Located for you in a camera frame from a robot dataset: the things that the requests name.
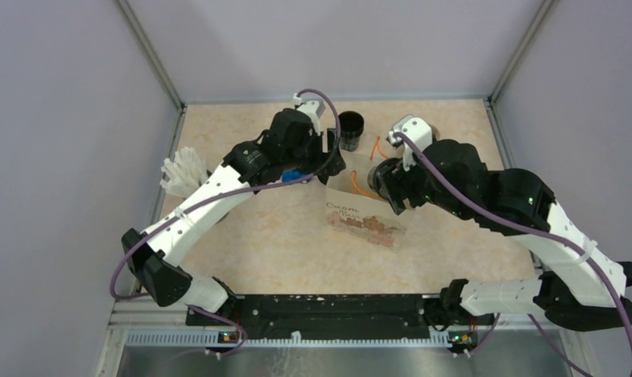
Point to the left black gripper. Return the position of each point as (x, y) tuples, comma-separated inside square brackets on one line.
[(321, 156)]

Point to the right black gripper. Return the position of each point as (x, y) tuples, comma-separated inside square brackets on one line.
[(414, 199)]

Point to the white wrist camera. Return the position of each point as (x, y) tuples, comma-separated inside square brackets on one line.
[(417, 130), (312, 108)]

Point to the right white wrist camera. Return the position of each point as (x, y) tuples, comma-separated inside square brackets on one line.
[(417, 130)]

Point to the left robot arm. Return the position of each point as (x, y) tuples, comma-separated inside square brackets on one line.
[(154, 256)]

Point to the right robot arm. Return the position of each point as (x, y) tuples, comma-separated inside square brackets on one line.
[(581, 289)]

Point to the white straws bundle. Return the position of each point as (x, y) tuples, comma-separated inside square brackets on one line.
[(184, 173)]

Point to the blue toy car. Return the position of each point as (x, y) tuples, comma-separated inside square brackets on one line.
[(294, 175)]

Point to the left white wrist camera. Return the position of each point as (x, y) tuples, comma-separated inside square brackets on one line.
[(312, 108)]

